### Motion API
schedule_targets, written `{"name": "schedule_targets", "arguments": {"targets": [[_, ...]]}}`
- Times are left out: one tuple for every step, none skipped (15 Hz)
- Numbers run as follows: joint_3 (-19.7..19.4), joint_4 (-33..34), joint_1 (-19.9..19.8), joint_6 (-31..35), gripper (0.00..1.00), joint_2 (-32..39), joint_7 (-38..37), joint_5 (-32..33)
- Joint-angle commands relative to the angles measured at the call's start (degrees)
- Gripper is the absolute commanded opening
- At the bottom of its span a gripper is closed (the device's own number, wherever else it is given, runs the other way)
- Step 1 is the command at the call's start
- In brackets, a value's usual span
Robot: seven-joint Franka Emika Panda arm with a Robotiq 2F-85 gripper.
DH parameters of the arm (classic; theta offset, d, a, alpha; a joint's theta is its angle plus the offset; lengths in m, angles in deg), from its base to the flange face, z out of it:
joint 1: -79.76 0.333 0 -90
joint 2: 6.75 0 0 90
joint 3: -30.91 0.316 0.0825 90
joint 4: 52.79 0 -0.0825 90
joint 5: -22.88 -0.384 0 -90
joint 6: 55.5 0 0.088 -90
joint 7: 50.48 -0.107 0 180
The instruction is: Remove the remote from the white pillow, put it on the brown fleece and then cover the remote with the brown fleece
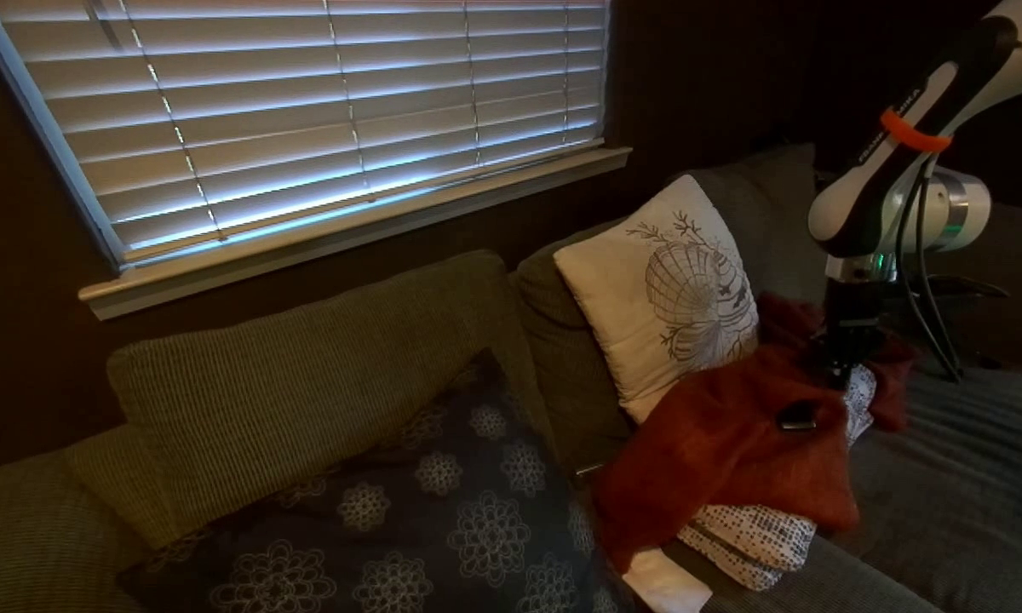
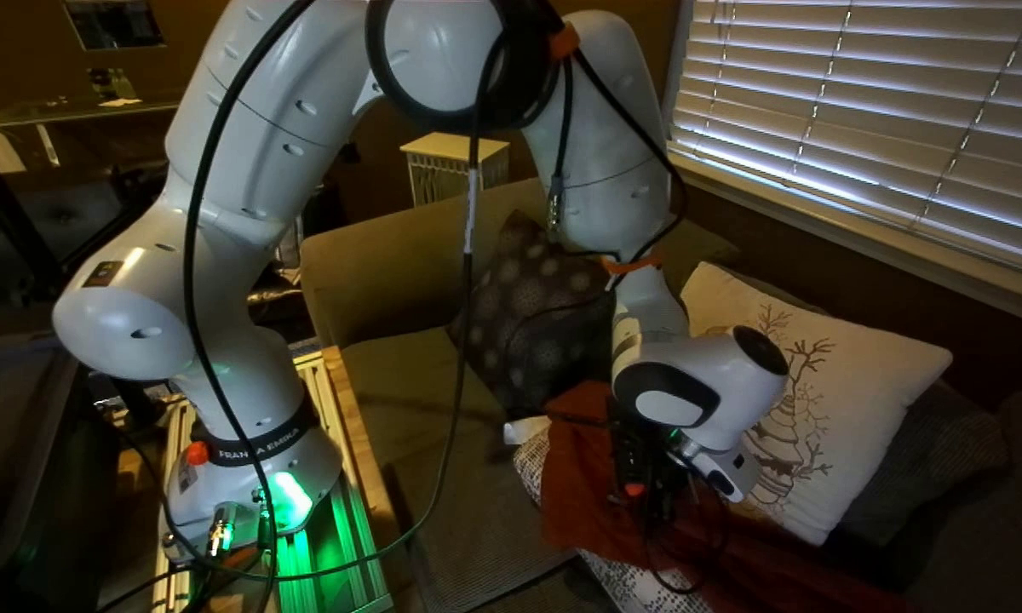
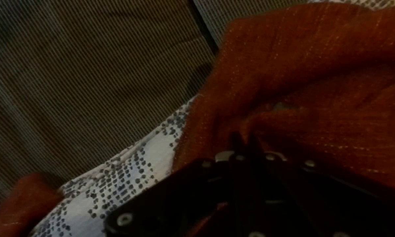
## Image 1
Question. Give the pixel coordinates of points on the olive sofa back cushion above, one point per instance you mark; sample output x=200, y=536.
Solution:
x=295, y=375

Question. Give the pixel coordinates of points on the white dotted pattern pillow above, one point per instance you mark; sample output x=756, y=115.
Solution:
x=756, y=539

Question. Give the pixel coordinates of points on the olive sofa end cushion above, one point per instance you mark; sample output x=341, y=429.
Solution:
x=37, y=534

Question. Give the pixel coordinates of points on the grey sofa cushion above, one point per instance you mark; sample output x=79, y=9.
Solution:
x=770, y=215

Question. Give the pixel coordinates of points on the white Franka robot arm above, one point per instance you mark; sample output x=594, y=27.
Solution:
x=965, y=69

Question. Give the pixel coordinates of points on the white shell print pillow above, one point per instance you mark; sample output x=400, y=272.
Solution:
x=631, y=302

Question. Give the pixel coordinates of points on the brown sofa back cushion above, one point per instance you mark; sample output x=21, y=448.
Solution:
x=1017, y=284

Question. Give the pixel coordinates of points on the wooden window sill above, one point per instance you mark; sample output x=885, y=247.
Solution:
x=341, y=232

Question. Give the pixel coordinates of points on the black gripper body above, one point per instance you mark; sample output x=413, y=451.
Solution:
x=854, y=318

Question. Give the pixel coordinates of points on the rust brown fleece blanket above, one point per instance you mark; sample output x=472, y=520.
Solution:
x=728, y=455

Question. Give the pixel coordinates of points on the olive green sofa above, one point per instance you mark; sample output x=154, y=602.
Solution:
x=955, y=497

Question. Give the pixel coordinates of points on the dark floral pattern pillow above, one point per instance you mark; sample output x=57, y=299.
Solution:
x=443, y=512

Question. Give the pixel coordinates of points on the white window blinds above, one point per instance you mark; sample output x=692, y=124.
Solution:
x=308, y=115

